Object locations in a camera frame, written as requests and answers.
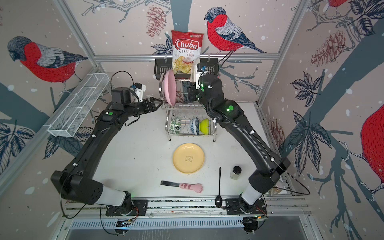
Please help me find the blue white floral bowl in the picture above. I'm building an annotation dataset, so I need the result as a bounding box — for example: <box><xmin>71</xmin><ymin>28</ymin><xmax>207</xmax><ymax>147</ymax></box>
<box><xmin>189</xmin><ymin>118</ymin><xmax>200</xmax><ymax>136</ymax></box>

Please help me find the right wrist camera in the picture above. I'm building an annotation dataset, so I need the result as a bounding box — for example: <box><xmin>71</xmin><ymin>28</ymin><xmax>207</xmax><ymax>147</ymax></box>
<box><xmin>194</xmin><ymin>63</ymin><xmax>208</xmax><ymax>90</ymax></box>

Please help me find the white floral plate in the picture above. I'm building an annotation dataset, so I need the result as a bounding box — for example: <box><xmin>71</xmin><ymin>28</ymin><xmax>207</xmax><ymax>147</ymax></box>
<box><xmin>191</xmin><ymin>70</ymin><xmax>198</xmax><ymax>89</ymax></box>

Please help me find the green leaf pattern bowl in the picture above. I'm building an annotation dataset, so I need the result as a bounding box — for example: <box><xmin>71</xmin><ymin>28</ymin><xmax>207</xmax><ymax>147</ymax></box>
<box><xmin>170</xmin><ymin>117</ymin><xmax>181</xmax><ymax>135</ymax></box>

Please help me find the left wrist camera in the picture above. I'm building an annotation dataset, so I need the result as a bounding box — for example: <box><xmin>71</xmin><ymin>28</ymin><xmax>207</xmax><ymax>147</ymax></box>
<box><xmin>133</xmin><ymin>83</ymin><xmax>146</xmax><ymax>102</ymax></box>

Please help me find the red cassava chips bag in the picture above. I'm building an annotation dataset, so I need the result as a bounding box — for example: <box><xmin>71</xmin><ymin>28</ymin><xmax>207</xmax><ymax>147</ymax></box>
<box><xmin>172</xmin><ymin>30</ymin><xmax>204</xmax><ymax>74</ymax></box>

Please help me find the black spoon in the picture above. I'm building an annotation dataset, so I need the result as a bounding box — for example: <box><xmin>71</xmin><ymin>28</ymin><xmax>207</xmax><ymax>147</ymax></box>
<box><xmin>215</xmin><ymin>167</ymin><xmax>223</xmax><ymax>208</ymax></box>

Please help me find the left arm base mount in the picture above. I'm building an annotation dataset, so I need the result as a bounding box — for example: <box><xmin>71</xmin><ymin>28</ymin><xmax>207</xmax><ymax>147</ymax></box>
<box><xmin>106</xmin><ymin>200</ymin><xmax>149</xmax><ymax>217</ymax></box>

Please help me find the silver two-tier dish rack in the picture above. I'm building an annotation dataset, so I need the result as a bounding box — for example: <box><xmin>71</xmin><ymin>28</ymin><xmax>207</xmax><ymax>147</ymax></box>
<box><xmin>159</xmin><ymin>74</ymin><xmax>217</xmax><ymax>142</ymax></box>

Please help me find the lime green bowl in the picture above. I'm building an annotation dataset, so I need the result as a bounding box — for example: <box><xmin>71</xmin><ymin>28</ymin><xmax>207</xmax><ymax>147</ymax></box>
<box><xmin>199</xmin><ymin>119</ymin><xmax>210</xmax><ymax>135</ymax></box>

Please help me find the yellow plate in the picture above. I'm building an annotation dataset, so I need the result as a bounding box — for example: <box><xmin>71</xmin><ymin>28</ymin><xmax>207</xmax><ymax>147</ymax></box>
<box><xmin>173</xmin><ymin>143</ymin><xmax>205</xmax><ymax>174</ymax></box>

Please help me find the pink plate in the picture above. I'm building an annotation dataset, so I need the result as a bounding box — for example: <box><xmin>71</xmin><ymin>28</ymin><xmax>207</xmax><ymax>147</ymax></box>
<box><xmin>164</xmin><ymin>70</ymin><xmax>177</xmax><ymax>106</ymax></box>

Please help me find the pink cat paw spatula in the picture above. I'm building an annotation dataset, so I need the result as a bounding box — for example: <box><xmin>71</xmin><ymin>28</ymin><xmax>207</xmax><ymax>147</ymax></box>
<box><xmin>161</xmin><ymin>181</ymin><xmax>203</xmax><ymax>194</ymax></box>

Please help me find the small black lid jar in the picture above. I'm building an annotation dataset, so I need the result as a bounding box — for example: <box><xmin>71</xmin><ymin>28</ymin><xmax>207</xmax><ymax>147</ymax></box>
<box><xmin>230</xmin><ymin>166</ymin><xmax>242</xmax><ymax>180</ymax></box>

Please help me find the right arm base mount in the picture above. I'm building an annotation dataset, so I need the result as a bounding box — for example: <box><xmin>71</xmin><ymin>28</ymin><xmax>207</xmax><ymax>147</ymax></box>
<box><xmin>223</xmin><ymin>198</ymin><xmax>268</xmax><ymax>216</ymax></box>

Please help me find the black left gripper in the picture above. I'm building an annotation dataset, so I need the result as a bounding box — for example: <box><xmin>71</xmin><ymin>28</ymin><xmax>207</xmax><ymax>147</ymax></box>
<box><xmin>124</xmin><ymin>97</ymin><xmax>164</xmax><ymax>118</ymax></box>

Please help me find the amber glass jar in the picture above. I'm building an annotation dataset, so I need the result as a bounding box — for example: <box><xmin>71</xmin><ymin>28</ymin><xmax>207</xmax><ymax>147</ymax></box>
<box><xmin>268</xmin><ymin>180</ymin><xmax>285</xmax><ymax>196</ymax></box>

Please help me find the white wire mesh shelf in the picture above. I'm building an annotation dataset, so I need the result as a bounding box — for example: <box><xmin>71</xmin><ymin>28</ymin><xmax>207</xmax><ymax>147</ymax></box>
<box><xmin>48</xmin><ymin>73</ymin><xmax>110</xmax><ymax>137</ymax></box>

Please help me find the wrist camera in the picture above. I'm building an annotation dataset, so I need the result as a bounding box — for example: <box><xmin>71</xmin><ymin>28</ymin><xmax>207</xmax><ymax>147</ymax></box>
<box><xmin>133</xmin><ymin>83</ymin><xmax>146</xmax><ymax>102</ymax></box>
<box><xmin>194</xmin><ymin>63</ymin><xmax>208</xmax><ymax>90</ymax></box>

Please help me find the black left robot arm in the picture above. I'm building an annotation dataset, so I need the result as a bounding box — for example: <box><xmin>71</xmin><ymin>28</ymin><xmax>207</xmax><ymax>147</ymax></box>
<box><xmin>51</xmin><ymin>87</ymin><xmax>163</xmax><ymax>212</ymax></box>

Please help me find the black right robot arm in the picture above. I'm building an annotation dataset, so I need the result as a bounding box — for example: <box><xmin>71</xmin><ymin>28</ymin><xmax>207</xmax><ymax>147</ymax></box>
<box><xmin>190</xmin><ymin>74</ymin><xmax>291</xmax><ymax>213</ymax></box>

